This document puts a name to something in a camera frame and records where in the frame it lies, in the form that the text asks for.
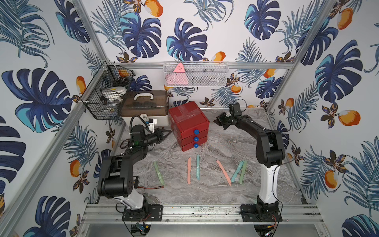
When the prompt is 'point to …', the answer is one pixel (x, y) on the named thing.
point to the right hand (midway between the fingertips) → (213, 119)
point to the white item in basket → (114, 94)
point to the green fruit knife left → (155, 164)
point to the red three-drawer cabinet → (189, 125)
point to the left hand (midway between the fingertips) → (170, 129)
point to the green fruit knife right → (244, 170)
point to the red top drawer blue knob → (192, 131)
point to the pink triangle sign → (178, 77)
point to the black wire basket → (108, 75)
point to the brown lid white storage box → (154, 104)
